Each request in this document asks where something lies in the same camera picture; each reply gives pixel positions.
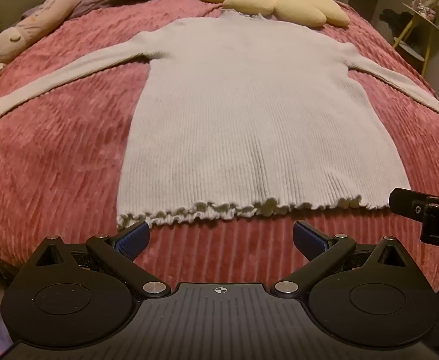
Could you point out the white ribbed knit sweater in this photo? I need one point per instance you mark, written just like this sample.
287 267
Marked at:
242 101

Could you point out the pink plush rabbit toy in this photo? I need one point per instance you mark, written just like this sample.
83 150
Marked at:
36 22

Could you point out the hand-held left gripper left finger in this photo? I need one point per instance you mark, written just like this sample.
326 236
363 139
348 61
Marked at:
135 238

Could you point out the pink ribbed blanket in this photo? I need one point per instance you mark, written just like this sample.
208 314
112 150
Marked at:
54 157

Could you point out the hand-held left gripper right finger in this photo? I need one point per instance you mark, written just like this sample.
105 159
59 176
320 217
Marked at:
309 238

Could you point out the yellow-legged side table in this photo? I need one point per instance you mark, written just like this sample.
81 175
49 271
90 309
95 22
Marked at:
416 48

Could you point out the dark cloth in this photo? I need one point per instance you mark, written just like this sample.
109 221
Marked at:
395 18

